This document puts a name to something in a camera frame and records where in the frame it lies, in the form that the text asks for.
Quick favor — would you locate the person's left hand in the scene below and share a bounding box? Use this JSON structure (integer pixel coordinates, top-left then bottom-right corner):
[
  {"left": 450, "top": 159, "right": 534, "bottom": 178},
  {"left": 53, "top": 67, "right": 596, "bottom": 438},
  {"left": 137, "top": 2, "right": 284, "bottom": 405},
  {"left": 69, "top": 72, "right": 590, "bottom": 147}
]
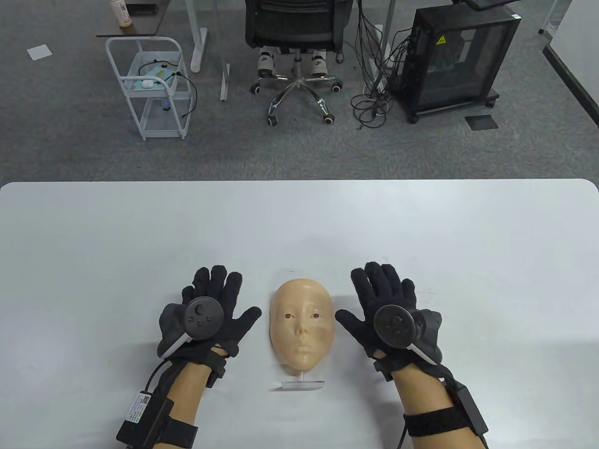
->
[{"left": 159, "top": 266, "right": 262, "bottom": 373}]

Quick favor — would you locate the person's right hand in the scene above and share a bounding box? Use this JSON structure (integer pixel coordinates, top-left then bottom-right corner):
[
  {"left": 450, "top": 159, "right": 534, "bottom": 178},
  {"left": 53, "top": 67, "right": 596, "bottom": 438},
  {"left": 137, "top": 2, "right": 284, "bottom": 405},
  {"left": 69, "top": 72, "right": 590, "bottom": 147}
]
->
[{"left": 335, "top": 262, "right": 443, "bottom": 373}]

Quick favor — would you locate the beige mannequin face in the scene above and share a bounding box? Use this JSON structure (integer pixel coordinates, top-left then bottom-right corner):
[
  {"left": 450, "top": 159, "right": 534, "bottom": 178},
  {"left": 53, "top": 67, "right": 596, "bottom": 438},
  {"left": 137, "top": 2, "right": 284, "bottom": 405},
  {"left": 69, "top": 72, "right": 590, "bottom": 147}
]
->
[{"left": 270, "top": 278, "right": 335, "bottom": 369}]

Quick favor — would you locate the clear acrylic stand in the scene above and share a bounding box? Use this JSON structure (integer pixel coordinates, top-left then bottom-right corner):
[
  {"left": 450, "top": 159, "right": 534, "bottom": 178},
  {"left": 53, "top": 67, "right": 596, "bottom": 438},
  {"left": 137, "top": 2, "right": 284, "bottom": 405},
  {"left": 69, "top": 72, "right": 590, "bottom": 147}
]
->
[{"left": 281, "top": 372, "right": 324, "bottom": 391}]

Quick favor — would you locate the person's left forearm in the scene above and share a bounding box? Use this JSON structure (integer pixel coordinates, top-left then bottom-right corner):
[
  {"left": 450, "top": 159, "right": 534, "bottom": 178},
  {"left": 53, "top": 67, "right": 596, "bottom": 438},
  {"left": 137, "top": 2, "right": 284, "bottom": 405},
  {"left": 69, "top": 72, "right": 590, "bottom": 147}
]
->
[{"left": 166, "top": 362, "right": 211, "bottom": 449}]

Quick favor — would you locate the black left hand controller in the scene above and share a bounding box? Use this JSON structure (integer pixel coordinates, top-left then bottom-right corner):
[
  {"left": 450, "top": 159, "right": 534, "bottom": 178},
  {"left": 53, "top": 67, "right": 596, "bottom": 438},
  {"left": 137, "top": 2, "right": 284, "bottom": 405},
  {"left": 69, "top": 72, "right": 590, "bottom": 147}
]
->
[{"left": 156, "top": 297, "right": 225, "bottom": 360}]

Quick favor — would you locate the black hand controller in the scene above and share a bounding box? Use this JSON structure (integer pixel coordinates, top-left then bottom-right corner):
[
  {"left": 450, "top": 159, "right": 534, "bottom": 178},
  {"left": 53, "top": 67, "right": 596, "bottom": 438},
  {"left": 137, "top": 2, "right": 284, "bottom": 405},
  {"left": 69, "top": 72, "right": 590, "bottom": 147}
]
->
[
  {"left": 373, "top": 304, "right": 443, "bottom": 365},
  {"left": 156, "top": 297, "right": 225, "bottom": 360}
]

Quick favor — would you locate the black right hand controller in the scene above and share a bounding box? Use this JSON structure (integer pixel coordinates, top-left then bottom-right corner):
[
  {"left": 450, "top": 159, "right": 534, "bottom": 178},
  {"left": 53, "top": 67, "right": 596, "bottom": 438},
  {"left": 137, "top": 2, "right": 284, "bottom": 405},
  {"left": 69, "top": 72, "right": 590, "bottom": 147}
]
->
[{"left": 373, "top": 304, "right": 443, "bottom": 365}]

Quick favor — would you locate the black right armband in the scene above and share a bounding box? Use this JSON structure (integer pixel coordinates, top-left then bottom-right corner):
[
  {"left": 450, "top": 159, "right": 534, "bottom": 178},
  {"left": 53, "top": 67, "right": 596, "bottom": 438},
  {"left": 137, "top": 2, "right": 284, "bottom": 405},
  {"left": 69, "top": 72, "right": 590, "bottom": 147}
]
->
[{"left": 403, "top": 407, "right": 471, "bottom": 438}]

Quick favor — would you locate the black armband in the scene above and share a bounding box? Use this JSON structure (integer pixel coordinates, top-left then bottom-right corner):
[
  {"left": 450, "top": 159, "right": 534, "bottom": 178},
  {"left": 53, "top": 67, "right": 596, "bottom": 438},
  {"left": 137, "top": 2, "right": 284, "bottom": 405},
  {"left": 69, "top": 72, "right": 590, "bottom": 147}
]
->
[
  {"left": 403, "top": 407, "right": 471, "bottom": 438},
  {"left": 161, "top": 416, "right": 197, "bottom": 449}
]

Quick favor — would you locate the black left armband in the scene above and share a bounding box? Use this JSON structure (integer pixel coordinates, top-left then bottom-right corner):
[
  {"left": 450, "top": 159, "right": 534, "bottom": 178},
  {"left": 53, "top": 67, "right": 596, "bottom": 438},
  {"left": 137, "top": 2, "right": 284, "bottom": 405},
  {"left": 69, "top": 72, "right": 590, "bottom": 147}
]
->
[{"left": 161, "top": 416, "right": 197, "bottom": 449}]

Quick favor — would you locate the plain black sensor box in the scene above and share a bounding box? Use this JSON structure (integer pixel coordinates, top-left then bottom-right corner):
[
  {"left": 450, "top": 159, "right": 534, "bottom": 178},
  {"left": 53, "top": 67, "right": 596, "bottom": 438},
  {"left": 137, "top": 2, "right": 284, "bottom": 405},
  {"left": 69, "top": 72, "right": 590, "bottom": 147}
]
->
[{"left": 452, "top": 384, "right": 489, "bottom": 435}]

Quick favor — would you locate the black labelled sensor box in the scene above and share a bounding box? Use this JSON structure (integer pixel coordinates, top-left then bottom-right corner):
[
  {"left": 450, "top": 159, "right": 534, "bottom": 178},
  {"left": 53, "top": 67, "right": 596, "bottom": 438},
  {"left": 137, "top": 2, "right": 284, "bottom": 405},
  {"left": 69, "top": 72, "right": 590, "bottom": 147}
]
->
[{"left": 116, "top": 392, "right": 175, "bottom": 447}]

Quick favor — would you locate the thin white desk leg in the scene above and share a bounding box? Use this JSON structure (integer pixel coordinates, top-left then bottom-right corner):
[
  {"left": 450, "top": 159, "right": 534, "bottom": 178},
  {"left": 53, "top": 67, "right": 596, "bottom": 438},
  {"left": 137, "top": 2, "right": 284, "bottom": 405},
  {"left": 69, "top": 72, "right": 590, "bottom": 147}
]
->
[{"left": 213, "top": 0, "right": 231, "bottom": 101}]

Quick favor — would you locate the light blue box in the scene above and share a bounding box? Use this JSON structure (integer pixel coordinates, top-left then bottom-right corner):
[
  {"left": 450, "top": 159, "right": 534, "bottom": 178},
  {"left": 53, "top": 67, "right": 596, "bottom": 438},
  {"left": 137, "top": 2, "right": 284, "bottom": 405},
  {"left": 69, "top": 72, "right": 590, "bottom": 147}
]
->
[{"left": 125, "top": 65, "right": 181, "bottom": 90}]

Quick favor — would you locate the black computer cabinet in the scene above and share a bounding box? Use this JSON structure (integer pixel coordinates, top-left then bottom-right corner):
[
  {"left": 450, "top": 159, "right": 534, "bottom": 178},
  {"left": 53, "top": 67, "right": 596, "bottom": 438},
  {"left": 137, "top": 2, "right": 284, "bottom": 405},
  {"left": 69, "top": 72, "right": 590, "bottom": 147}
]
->
[{"left": 391, "top": 5, "right": 522, "bottom": 124}]

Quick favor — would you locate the thick white desk leg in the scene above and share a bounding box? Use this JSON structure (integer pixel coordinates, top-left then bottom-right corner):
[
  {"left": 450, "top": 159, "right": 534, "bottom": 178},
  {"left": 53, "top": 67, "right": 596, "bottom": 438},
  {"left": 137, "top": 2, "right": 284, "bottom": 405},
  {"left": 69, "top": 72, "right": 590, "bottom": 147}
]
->
[{"left": 185, "top": 0, "right": 208, "bottom": 73}]

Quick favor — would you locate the black office chair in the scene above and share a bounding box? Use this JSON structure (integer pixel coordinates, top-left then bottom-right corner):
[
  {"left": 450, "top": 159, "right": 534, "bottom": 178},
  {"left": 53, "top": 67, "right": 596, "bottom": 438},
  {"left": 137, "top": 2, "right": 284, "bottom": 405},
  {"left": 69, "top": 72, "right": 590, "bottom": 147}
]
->
[{"left": 244, "top": 0, "right": 354, "bottom": 124}]

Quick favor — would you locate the white plastic bottle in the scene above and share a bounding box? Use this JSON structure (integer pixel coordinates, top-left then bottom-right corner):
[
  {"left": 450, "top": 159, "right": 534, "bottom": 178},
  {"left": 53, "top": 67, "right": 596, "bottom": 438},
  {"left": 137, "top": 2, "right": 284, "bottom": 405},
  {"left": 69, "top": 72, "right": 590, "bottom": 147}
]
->
[{"left": 109, "top": 0, "right": 133, "bottom": 28}]

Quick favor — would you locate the white partition panel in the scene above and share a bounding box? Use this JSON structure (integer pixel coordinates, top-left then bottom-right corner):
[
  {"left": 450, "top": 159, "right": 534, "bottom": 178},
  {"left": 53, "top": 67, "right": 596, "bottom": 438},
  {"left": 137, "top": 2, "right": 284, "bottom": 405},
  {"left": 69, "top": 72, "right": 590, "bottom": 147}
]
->
[{"left": 543, "top": 0, "right": 599, "bottom": 131}]

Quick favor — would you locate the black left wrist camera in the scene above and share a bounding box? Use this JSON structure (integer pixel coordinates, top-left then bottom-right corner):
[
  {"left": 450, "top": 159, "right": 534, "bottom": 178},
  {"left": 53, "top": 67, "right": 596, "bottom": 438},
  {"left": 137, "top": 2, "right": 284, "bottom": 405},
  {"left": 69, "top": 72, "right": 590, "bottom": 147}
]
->
[{"left": 206, "top": 358, "right": 227, "bottom": 389}]

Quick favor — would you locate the black left glove cable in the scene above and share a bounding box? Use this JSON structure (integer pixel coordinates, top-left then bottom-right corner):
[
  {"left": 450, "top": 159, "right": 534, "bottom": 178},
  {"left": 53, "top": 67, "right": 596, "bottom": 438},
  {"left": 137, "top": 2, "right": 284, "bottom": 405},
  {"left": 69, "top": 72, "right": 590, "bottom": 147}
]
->
[{"left": 145, "top": 358, "right": 169, "bottom": 393}]

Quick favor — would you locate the tangled black cable bundle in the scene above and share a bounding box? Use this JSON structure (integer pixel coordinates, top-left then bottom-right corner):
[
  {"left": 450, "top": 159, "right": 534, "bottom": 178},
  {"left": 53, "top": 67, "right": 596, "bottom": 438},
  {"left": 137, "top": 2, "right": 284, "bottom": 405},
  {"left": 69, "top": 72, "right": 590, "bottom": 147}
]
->
[{"left": 351, "top": 0, "right": 415, "bottom": 130}]

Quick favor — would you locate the black charging cable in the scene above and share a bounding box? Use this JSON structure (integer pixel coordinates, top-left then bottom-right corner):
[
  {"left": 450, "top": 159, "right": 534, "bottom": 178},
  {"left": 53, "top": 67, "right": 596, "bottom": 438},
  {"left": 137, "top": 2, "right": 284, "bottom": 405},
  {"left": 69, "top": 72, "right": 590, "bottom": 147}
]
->
[{"left": 138, "top": 58, "right": 198, "bottom": 118}]

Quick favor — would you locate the white wire utility cart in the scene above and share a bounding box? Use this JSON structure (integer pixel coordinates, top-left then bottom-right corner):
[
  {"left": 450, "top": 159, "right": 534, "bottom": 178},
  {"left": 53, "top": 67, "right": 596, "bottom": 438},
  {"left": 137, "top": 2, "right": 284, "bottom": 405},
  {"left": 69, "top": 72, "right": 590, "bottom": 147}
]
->
[{"left": 105, "top": 36, "right": 193, "bottom": 141}]

